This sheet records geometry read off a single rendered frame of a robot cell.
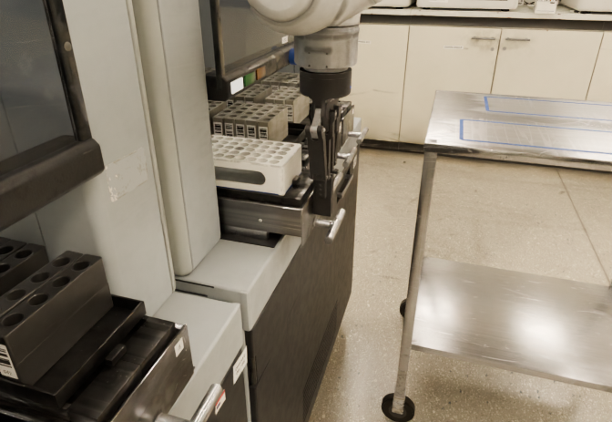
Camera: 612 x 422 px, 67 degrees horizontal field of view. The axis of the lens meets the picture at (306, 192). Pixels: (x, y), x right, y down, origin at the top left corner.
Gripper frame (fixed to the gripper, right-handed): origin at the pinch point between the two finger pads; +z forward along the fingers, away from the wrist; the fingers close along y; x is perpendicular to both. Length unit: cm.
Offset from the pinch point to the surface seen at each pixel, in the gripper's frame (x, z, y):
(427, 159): 15.1, 1.7, -24.4
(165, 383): -5.4, 2.6, 38.4
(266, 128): -13.3, -7.0, -9.4
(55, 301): -12.9, -7.5, 41.0
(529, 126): 35, -2, -41
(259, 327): -5.5, 15.5, 16.0
